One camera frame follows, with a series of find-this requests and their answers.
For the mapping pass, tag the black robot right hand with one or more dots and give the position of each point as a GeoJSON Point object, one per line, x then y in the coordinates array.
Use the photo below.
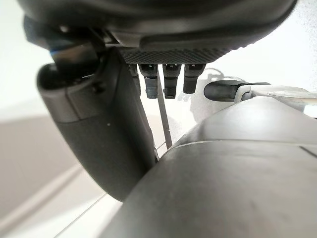
{"type": "Point", "coordinates": [104, 138]}

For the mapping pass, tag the silver robot leg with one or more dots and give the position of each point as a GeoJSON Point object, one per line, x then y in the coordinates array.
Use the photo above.
{"type": "Point", "coordinates": [223, 186]}

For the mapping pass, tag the thin dark vertical strip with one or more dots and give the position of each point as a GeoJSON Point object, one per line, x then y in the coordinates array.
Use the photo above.
{"type": "Point", "coordinates": [165, 124]}

